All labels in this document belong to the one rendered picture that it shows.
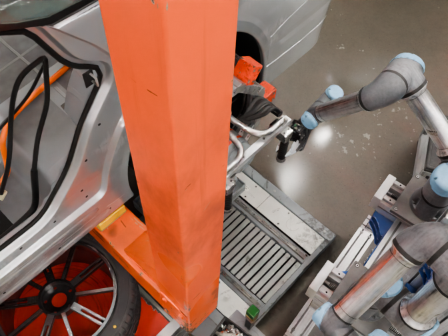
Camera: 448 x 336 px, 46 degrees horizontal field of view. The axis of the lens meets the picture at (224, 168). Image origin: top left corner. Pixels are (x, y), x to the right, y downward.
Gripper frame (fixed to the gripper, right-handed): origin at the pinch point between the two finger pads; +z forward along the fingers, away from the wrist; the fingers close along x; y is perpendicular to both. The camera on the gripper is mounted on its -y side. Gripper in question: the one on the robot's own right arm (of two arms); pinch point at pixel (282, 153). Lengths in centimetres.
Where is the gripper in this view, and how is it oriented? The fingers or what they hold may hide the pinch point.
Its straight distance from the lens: 227.1
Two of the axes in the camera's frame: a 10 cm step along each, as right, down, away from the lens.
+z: -6.3, 6.5, -4.3
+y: -1.0, -6.1, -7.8
